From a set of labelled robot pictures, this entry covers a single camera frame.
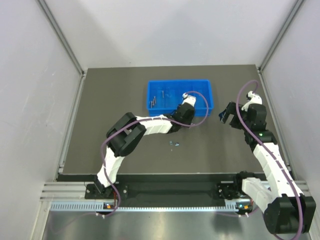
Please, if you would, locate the grey slotted cable duct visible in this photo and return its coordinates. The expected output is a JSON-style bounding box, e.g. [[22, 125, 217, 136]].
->
[[50, 200, 251, 213]]

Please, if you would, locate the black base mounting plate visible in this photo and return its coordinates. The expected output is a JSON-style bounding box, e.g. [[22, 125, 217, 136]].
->
[[84, 173, 253, 201]]

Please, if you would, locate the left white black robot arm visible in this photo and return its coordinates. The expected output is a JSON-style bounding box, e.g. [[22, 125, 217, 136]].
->
[[94, 93, 196, 194]]

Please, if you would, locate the silver t-nut bottom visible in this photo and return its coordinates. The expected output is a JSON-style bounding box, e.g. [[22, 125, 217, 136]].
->
[[169, 141, 180, 147]]

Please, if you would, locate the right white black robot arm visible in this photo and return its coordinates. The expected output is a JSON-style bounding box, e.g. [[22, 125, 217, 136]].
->
[[219, 91, 316, 235]]

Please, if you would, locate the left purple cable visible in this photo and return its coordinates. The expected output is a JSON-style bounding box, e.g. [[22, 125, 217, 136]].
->
[[48, 90, 210, 235]]

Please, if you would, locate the blue plastic divided bin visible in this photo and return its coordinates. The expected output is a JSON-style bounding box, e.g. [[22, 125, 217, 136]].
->
[[146, 79, 214, 117]]

